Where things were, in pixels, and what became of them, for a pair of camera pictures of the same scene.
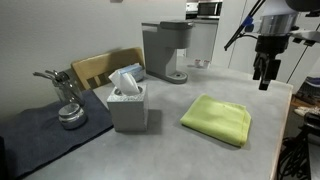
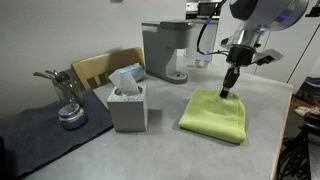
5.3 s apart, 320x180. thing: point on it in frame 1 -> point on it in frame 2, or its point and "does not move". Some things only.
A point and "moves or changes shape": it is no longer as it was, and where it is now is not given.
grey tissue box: [129, 112] does not move
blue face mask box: [135, 70] does not move
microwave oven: [209, 10] does not move
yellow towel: [225, 120] moves or changes shape
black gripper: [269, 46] -> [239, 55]
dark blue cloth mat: [30, 135] does not move
